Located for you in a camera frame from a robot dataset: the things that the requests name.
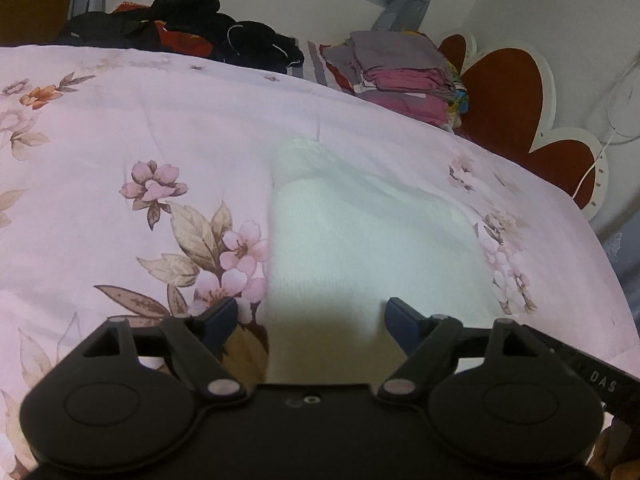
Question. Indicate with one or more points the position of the pink floral blanket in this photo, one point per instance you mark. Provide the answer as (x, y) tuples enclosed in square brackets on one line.
[(125, 125)]

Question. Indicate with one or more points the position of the white knitted garment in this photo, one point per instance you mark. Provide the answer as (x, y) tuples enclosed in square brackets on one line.
[(360, 240)]

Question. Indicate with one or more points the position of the pink folded garment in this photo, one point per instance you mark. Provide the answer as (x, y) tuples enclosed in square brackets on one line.
[(410, 92)]

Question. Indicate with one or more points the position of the colourful printed cloth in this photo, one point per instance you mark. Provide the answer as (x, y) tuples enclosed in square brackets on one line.
[(457, 100)]

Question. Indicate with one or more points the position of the striped cloth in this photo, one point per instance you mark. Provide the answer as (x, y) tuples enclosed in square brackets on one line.
[(315, 60)]

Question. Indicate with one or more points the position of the pile of black clothes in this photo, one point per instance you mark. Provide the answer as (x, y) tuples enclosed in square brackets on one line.
[(240, 35)]

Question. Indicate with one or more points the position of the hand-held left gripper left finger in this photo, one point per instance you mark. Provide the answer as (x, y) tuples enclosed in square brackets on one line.
[(220, 316)]

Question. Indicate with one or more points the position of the red and white headboard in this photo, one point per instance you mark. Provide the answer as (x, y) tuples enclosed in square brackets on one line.
[(505, 100)]

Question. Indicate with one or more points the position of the red garment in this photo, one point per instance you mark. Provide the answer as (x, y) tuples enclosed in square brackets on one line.
[(180, 40)]

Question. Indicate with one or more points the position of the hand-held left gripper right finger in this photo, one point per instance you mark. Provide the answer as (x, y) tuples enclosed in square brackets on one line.
[(401, 321)]

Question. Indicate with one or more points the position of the brown wooden wardrobe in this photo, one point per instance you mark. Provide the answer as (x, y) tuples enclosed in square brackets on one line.
[(35, 0)]

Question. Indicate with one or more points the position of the stack of folded pink clothes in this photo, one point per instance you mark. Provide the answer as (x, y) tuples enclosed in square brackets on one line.
[(390, 52)]

